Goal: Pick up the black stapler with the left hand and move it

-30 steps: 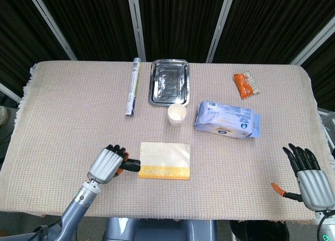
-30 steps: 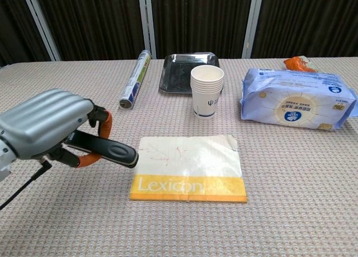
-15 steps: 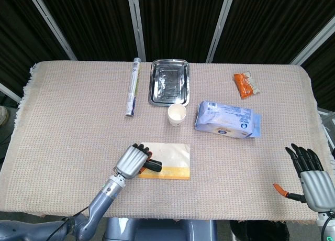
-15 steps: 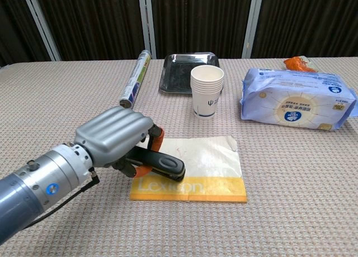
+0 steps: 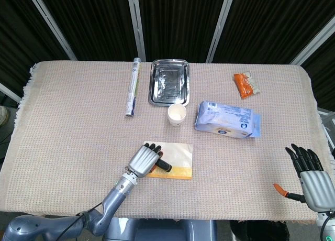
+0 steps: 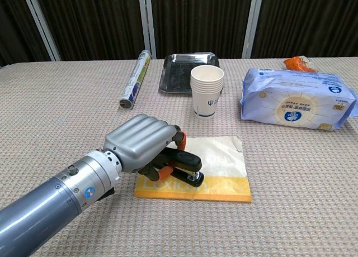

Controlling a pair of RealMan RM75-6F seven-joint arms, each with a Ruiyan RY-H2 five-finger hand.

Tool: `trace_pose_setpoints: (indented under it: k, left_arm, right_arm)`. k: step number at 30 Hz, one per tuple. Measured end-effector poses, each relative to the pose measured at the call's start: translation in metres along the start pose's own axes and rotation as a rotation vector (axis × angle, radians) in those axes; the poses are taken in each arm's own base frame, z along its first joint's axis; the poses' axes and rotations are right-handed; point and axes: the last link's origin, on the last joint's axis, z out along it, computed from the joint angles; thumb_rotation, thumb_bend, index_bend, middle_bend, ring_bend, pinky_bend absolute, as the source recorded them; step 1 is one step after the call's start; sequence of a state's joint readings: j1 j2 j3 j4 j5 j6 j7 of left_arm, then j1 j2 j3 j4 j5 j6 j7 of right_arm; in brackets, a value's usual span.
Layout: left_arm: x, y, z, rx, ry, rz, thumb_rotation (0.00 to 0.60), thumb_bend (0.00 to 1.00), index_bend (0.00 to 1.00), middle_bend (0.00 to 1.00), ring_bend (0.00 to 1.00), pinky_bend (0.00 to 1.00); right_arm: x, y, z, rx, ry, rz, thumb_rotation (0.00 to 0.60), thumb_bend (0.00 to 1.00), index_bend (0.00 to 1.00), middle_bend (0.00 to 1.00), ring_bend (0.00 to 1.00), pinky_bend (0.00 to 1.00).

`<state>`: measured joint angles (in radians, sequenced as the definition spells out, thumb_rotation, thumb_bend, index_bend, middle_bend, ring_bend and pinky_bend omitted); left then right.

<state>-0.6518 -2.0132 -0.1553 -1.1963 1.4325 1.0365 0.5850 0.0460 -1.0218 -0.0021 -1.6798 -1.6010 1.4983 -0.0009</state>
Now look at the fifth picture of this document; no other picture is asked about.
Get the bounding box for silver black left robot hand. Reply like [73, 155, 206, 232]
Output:
[127, 143, 164, 179]

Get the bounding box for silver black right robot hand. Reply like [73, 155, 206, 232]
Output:
[273, 143, 335, 213]

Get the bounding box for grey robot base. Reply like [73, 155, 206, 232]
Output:
[104, 216, 218, 241]

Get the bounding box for white paper cup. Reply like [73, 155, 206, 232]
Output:
[167, 103, 187, 127]

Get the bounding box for beige woven tablecloth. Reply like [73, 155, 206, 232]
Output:
[0, 60, 335, 224]

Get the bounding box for cling film roll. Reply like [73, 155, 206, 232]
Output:
[124, 57, 142, 118]

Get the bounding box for stainless steel rectangular tray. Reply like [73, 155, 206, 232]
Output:
[148, 59, 191, 107]

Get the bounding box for light blue tissue pack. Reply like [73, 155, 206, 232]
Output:
[194, 100, 262, 140]

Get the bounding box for orange snack packet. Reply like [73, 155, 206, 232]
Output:
[233, 71, 261, 99]

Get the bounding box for grey metal frame cart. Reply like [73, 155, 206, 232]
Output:
[317, 107, 335, 150]

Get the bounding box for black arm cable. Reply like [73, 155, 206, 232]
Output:
[56, 201, 106, 241]

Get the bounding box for grey partition frame post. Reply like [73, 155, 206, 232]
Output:
[289, 14, 335, 65]
[126, 0, 147, 61]
[206, 0, 237, 63]
[0, 82, 22, 103]
[25, 0, 78, 61]

